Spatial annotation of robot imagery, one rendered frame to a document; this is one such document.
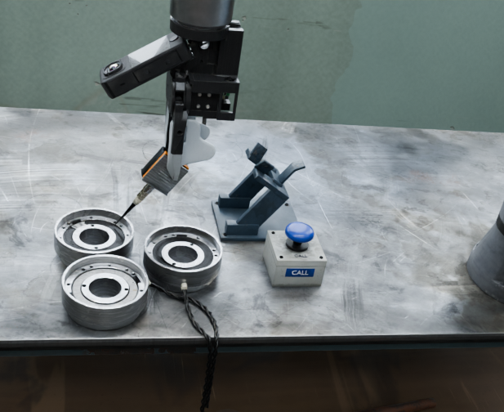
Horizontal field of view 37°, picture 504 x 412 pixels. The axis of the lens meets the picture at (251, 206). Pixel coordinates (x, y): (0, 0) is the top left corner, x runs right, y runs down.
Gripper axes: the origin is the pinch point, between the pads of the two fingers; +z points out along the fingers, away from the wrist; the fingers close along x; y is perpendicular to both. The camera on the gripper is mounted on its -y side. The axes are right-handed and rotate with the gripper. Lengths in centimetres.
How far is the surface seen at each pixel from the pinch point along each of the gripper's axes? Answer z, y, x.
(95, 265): 10.2, -9.4, -8.5
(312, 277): 11.6, 19.7, -9.5
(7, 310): 13.1, -19.8, -13.6
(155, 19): 35, 13, 155
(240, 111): 67, 46, 155
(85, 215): 10.0, -10.6, 2.6
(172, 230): 9.9, 1.2, -1.2
